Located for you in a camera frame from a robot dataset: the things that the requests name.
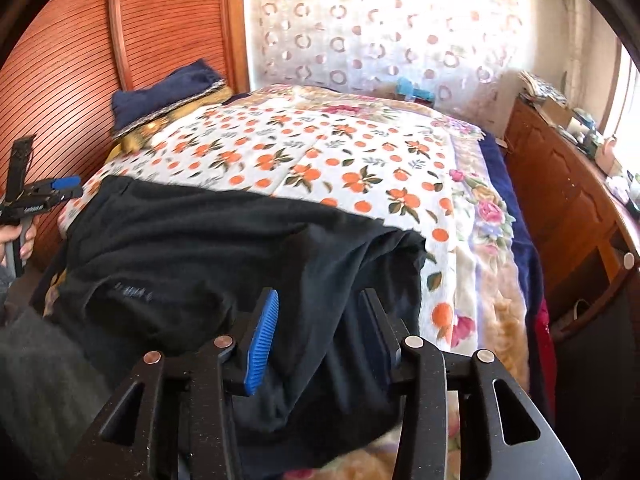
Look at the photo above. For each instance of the wooden slatted wardrobe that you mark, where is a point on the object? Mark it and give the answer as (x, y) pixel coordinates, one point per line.
(165, 20)

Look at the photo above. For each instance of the pink bottle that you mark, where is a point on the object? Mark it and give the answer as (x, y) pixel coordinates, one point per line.
(609, 155)

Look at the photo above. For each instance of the cardboard box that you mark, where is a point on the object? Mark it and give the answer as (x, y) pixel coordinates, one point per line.
(556, 112)

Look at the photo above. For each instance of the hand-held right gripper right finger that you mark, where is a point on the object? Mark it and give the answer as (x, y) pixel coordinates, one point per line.
(377, 332)

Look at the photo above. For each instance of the orange fruit print blanket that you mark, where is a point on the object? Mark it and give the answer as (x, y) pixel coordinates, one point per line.
(325, 160)

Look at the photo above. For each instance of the stack of folded cloths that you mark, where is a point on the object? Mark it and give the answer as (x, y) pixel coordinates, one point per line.
(542, 87)

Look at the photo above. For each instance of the white round knob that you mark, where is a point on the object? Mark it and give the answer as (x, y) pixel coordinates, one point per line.
(629, 260)

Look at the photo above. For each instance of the wooden cabinet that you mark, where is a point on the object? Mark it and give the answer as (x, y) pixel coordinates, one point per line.
(555, 185)

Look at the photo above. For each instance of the person's left hand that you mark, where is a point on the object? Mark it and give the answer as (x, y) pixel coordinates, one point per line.
(29, 237)

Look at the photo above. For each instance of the floral blanket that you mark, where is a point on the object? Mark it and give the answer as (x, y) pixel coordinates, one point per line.
(492, 210)

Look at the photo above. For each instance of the person's grey clothing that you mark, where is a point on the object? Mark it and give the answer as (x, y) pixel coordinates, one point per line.
(45, 385)

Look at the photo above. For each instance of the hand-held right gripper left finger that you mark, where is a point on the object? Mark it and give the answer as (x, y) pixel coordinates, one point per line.
(260, 345)

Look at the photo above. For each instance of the red cloth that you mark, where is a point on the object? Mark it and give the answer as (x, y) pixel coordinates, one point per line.
(545, 350)

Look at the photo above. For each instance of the bundled window curtain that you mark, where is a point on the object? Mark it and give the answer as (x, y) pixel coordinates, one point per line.
(585, 35)

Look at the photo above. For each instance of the white crumpled tissue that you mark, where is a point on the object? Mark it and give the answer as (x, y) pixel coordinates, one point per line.
(620, 189)

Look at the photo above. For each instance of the black printed t-shirt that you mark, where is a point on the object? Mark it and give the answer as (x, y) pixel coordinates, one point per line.
(200, 240)

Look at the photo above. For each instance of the navy folded clothes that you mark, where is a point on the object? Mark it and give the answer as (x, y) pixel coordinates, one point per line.
(165, 92)

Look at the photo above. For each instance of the sheer circle pattern curtain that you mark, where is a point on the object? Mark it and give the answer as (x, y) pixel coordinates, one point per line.
(375, 20)

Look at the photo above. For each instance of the navy bed sheet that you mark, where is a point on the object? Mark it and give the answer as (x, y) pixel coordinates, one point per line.
(522, 240)

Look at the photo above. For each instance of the wooden framed window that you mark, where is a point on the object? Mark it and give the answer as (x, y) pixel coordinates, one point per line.
(627, 110)

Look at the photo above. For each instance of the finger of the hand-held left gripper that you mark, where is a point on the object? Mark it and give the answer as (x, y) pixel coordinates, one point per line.
(62, 185)

